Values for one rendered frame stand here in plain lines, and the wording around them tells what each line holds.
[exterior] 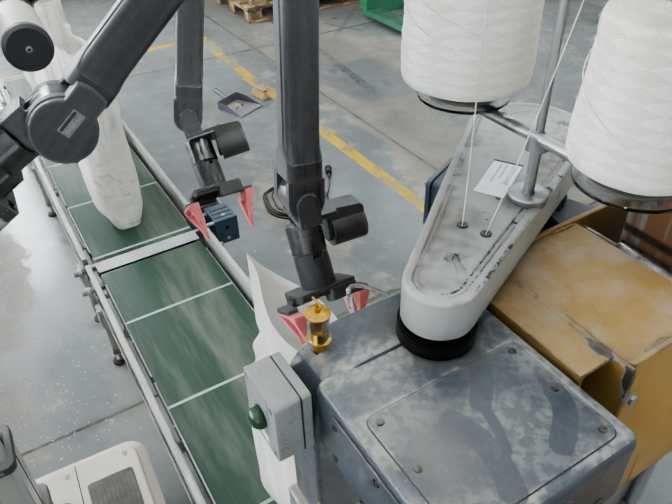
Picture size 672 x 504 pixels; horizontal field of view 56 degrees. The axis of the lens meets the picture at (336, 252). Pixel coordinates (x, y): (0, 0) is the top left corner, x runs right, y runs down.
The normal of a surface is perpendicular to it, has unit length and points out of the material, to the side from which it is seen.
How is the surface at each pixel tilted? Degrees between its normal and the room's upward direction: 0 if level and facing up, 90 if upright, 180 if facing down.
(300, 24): 83
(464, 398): 0
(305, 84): 83
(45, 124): 83
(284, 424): 90
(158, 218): 0
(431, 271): 0
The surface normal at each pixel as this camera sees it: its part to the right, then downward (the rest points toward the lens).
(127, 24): 0.38, 0.42
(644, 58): -0.68, 0.36
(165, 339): -0.02, -0.79
